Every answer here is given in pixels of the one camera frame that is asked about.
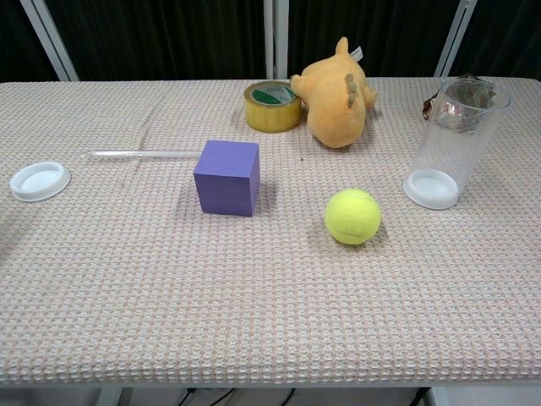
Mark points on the yellow tennis ball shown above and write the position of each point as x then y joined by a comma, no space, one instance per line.
353,215

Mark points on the purple foam cube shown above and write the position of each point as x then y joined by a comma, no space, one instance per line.
226,186

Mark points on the yellow packing tape roll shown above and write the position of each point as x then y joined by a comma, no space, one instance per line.
270,118

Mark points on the beige woven tablecloth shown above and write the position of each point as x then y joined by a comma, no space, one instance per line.
270,296

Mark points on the orange plush dinosaur toy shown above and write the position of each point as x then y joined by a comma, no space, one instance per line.
334,114

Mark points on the clear glass tube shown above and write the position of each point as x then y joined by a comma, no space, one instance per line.
127,154

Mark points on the brown foil snack packet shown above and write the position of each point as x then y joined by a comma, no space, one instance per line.
430,106

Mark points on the black curtain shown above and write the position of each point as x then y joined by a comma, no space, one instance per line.
169,38

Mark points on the transparent plastic cup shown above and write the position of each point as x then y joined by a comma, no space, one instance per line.
458,144

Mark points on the white round plastic lid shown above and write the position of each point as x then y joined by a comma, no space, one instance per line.
40,182

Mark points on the white metal frame pole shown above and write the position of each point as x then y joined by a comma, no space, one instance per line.
277,38
456,36
48,40

